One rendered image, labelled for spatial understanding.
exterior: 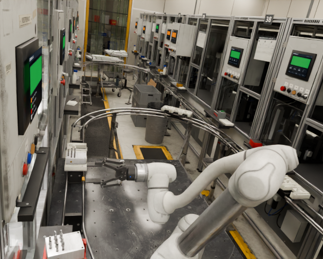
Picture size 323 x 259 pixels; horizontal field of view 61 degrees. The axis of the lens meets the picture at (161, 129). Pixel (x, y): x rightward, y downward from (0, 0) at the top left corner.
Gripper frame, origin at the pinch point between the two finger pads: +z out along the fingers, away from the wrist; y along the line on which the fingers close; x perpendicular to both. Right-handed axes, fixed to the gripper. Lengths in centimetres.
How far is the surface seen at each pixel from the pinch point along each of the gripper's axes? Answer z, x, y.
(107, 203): -14, -36, -44
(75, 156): 8, -53, -20
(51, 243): 14.3, 34.7, -8.3
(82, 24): 10, -826, 32
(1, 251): 21, 66, 20
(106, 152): -32, -242, -111
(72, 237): 7.4, 29.8, -10.6
